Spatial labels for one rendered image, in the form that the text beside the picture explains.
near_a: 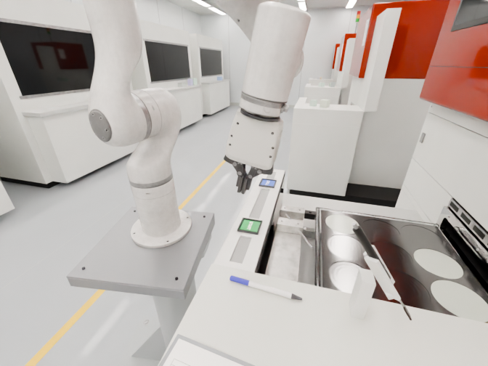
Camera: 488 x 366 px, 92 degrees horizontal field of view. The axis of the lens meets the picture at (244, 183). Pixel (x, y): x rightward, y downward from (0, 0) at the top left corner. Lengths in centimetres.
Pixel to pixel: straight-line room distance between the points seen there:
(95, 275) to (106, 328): 102
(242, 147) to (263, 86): 12
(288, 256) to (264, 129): 38
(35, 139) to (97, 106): 293
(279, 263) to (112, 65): 60
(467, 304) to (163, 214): 75
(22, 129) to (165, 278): 296
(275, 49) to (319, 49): 806
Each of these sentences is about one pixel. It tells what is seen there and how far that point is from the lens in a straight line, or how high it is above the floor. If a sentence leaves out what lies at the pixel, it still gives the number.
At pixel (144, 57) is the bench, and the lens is 493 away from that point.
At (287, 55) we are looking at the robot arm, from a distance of 41.
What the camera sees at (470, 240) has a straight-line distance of 87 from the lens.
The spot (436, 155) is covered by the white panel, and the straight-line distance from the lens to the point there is 111.
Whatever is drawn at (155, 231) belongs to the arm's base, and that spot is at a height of 90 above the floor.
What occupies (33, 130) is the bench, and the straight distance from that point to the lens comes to 348.
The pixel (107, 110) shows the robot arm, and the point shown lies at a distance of 59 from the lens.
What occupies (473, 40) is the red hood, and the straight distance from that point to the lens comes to 99.
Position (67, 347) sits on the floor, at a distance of 179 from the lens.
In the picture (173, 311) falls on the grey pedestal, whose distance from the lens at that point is 100.
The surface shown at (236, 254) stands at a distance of 57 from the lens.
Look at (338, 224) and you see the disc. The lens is 80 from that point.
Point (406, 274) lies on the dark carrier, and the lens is 72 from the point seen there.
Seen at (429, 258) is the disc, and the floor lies 90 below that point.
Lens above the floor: 135
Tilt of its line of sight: 27 degrees down
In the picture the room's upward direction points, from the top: straight up
